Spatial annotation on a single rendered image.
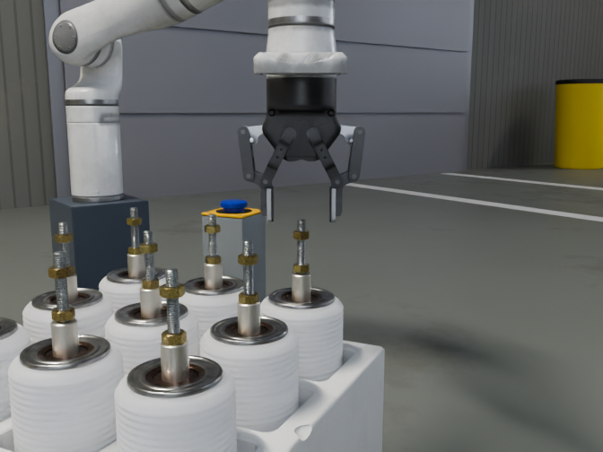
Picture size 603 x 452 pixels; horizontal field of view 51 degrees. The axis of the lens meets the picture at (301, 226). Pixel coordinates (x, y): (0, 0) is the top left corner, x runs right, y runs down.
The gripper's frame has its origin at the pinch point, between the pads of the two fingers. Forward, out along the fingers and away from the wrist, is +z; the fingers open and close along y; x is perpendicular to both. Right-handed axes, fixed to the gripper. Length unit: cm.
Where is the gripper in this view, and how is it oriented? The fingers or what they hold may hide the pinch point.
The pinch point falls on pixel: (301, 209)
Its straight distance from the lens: 69.6
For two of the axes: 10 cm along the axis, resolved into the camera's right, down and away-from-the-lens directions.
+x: -0.1, 1.8, -9.8
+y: -10.0, 0.0, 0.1
